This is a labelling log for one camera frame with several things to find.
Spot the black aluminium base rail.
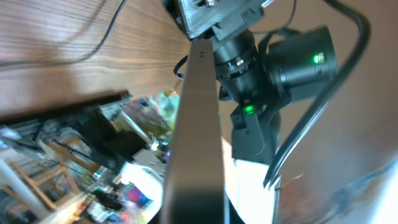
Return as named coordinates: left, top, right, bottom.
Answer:
left=1, top=90, right=132, bottom=135

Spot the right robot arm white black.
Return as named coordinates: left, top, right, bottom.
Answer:
left=159, top=0, right=336, bottom=223

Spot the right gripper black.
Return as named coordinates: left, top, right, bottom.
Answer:
left=161, top=0, right=273, bottom=40

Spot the smartphone with teal screen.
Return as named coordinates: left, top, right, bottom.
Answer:
left=160, top=40, right=229, bottom=223

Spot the black USB charging cable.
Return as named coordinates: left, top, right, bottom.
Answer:
left=0, top=0, right=128, bottom=68

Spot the wooden chair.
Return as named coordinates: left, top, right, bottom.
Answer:
left=1, top=149, right=87, bottom=211

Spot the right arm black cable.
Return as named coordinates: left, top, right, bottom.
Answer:
left=262, top=0, right=373, bottom=189

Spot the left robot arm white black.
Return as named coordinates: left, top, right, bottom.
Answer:
left=73, top=111, right=165, bottom=223

